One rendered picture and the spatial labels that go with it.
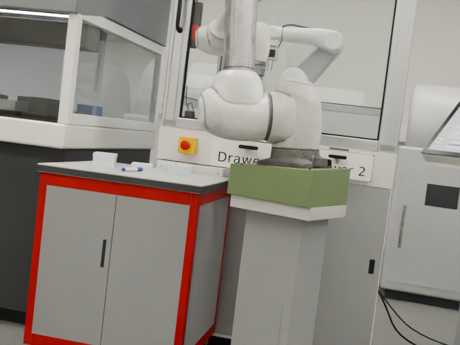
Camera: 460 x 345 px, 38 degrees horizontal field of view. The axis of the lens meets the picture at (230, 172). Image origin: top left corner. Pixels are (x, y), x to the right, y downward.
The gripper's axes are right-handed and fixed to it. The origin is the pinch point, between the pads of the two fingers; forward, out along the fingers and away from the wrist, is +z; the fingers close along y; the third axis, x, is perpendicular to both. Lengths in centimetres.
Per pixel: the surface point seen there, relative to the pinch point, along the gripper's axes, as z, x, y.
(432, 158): 3, -71, 1
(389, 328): 100, -69, 110
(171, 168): 18.9, 26.9, -7.7
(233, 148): 7.9, 2.6, -10.8
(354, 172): 13.4, -42.9, 21.2
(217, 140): 5.7, 9.0, -10.8
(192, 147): 10.9, 26.3, 18.3
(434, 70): -64, -92, 347
